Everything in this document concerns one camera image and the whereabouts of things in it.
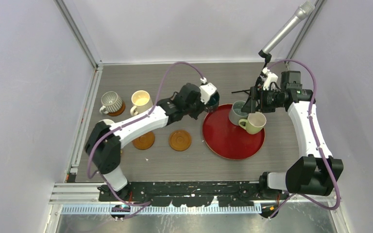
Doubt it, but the grey blue cup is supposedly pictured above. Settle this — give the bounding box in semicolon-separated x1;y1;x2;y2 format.
228;100;249;126

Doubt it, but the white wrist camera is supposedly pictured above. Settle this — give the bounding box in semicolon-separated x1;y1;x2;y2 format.
199;77;217;104
260;67;278;90

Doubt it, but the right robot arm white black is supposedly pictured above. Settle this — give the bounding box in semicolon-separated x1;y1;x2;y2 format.
241;68;344;199

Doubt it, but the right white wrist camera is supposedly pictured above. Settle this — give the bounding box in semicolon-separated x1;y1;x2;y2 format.
260;67;278;90

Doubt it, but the light green cup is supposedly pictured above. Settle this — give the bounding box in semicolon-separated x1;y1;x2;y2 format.
238;112;267;134

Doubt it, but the aluminium front rail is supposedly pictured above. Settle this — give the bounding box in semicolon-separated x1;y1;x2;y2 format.
49;183;342;204

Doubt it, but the large cream mug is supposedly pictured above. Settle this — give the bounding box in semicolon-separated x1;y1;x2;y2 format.
130;90;153;116

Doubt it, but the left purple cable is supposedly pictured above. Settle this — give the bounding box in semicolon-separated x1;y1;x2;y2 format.
86;62;208;220

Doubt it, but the silver microphone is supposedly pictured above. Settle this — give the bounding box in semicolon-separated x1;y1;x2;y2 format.
258;1;315;58

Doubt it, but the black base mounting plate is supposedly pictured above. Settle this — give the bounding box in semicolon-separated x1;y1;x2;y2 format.
97;181;289;207

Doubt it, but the brown ringed wooden coaster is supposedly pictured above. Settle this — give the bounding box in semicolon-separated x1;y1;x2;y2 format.
169;130;192;151
132;131;155;150

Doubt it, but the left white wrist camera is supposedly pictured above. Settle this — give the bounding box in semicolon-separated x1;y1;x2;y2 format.
199;77;217;104

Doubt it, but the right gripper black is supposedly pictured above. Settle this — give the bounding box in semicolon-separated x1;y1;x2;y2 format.
242;86;285;113

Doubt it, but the red round tray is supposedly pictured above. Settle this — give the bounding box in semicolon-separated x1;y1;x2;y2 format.
202;103;266;160

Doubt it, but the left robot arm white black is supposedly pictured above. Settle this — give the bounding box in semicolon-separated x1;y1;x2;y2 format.
85;83;217;201

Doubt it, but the dark teal cup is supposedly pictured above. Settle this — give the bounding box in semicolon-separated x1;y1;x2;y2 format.
204;91;220;113

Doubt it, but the grey striped ribbed cup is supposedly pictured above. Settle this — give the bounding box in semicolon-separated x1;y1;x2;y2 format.
99;91;124;114

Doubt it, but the white cup red outside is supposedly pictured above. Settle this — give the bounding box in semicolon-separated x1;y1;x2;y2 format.
98;119;114;125

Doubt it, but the small dark wooden coaster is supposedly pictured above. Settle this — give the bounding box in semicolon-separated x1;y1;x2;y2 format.
107;102;126;117

